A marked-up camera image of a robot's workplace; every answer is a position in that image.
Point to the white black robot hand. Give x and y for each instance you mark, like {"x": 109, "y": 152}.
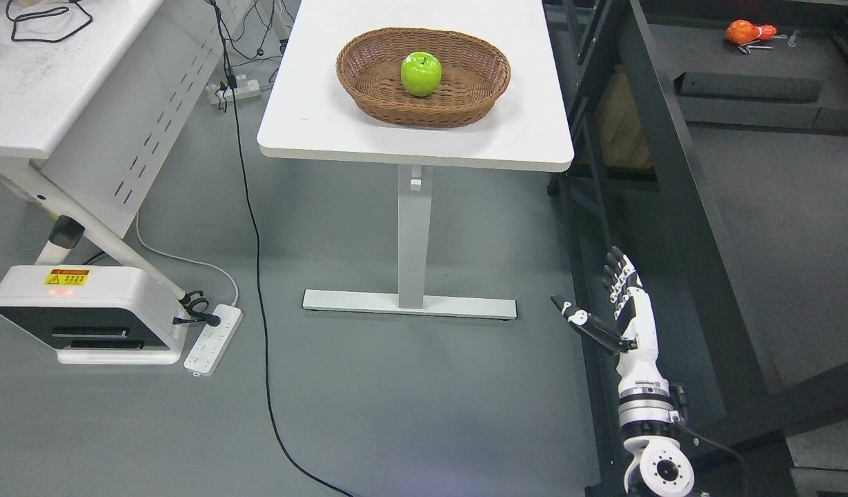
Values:
{"x": 632, "y": 337}

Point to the white folding desk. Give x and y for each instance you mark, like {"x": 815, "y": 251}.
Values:
{"x": 92, "y": 101}

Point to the brown wicker basket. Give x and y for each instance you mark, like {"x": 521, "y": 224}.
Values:
{"x": 474, "y": 75}

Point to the white pedestal table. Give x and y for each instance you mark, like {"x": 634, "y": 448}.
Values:
{"x": 310, "y": 116}

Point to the white power strip far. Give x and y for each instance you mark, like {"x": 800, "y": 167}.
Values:
{"x": 221, "y": 94}

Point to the white power strip near device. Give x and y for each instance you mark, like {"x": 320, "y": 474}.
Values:
{"x": 207, "y": 351}

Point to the orange toy on shelf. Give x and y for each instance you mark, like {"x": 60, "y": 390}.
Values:
{"x": 742, "y": 32}

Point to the green apple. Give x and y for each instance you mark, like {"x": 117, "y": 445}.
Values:
{"x": 420, "y": 73}

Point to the white box device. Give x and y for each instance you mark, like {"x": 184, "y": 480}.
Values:
{"x": 95, "y": 314}

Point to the black metal shelf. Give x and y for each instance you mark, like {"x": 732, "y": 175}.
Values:
{"x": 722, "y": 172}

